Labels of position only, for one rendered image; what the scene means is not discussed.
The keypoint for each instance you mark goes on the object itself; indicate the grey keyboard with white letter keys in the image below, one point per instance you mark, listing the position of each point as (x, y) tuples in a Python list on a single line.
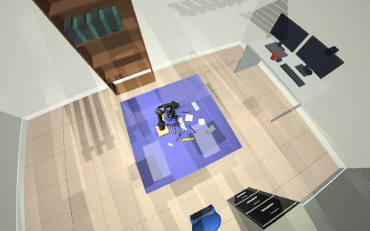
[(182, 125)]

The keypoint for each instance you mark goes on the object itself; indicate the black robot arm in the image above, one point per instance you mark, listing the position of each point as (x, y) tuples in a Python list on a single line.
[(173, 105)]

